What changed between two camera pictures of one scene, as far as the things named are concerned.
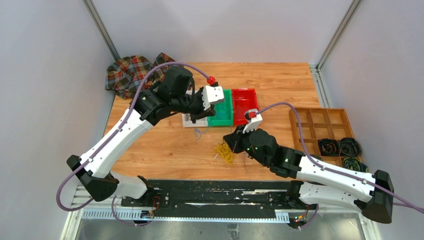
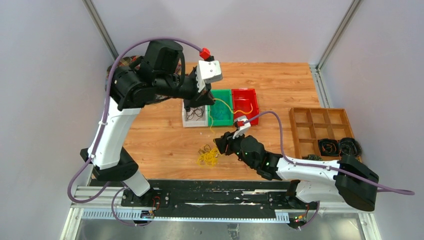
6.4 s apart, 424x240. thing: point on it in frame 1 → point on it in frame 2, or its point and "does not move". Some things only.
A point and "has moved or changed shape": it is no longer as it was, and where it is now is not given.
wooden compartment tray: x=320 y=123 does not move
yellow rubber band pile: x=224 y=150 has moved or changed shape
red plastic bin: x=244 y=99 does not move
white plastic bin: x=187 y=122 does not move
